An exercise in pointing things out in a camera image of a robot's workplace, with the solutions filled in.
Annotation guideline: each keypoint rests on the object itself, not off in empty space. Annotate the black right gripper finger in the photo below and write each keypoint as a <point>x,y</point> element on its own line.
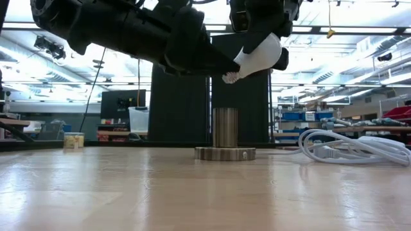
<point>257,38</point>
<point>282,59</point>

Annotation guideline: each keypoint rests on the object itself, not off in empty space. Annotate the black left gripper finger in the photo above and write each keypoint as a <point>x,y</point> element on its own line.
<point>221,64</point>

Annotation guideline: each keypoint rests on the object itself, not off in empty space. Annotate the white lightbulb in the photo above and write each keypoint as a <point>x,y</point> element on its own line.
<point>260,59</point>

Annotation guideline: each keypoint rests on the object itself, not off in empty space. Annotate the brushed metal lamp socket base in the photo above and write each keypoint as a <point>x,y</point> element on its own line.
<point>224,128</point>

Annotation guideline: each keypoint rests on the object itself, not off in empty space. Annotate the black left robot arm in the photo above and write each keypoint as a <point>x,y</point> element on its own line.
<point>112,29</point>

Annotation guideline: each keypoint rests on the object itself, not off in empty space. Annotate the black vertical pole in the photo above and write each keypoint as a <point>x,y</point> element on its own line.
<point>271,106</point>

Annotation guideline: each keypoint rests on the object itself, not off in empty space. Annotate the blue storage bin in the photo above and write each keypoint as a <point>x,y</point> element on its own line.
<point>291,116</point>
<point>324,115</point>

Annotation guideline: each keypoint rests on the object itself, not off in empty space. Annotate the grey power tool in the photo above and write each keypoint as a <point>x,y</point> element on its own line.
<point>334,122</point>

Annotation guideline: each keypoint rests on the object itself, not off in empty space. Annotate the clear plastic bin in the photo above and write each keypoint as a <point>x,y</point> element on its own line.
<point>138,120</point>

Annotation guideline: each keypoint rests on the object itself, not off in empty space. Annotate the black monitor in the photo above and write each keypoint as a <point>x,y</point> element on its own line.
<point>110,104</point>

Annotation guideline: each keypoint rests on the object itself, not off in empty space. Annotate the long wooden workbench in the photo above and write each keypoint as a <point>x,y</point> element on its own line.
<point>379,129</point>

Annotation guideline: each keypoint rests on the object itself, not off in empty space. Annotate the red storage bin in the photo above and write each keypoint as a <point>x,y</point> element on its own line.
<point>399,113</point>

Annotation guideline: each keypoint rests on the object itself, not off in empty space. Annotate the black ceiling-mounted device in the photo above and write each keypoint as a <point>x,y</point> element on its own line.
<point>51,48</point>

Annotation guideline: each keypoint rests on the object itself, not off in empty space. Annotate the small yellow jar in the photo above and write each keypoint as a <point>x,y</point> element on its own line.
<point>74,140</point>

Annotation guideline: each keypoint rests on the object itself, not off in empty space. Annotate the wooden workbench with black leg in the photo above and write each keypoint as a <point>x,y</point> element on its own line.
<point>13,122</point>

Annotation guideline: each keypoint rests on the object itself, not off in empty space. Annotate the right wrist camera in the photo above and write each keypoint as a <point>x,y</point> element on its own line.
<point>239,16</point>

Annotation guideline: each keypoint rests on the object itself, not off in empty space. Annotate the small black ceiling camera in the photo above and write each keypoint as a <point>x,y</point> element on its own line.
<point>384,57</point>

